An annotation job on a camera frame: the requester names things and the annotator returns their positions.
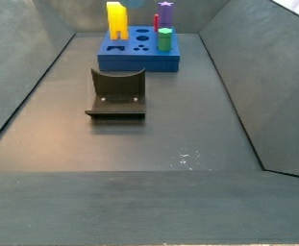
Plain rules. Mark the blue oval cylinder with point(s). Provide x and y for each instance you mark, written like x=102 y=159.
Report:
x=132 y=4

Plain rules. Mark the black curved fixture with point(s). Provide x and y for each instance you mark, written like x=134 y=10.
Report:
x=119 y=94

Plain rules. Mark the blue foam shape board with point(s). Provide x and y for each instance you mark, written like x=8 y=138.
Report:
x=136 y=53

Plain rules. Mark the green hexagon peg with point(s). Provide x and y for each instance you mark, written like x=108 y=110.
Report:
x=165 y=39

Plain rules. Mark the purple star peg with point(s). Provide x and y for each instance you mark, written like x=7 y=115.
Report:
x=165 y=14

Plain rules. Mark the red block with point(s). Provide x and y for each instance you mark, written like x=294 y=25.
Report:
x=155 y=22

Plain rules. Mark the yellow arch block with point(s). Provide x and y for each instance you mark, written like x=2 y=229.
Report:
x=118 y=21

